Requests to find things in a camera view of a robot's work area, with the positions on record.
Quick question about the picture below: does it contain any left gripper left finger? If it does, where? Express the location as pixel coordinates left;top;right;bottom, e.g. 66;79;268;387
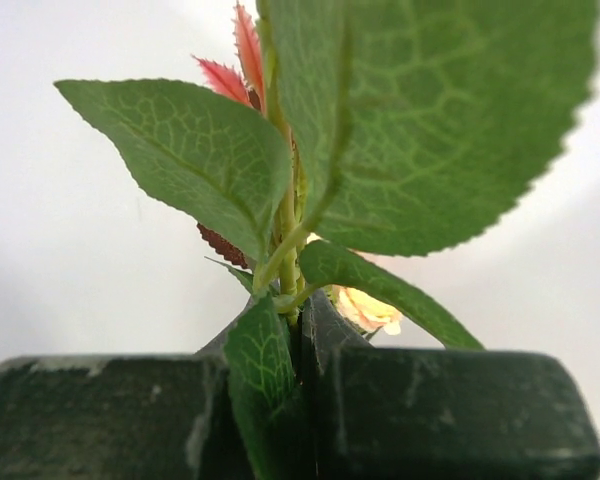
0;294;261;480

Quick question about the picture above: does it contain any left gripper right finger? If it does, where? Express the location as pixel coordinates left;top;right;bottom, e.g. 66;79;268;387
302;292;600;479

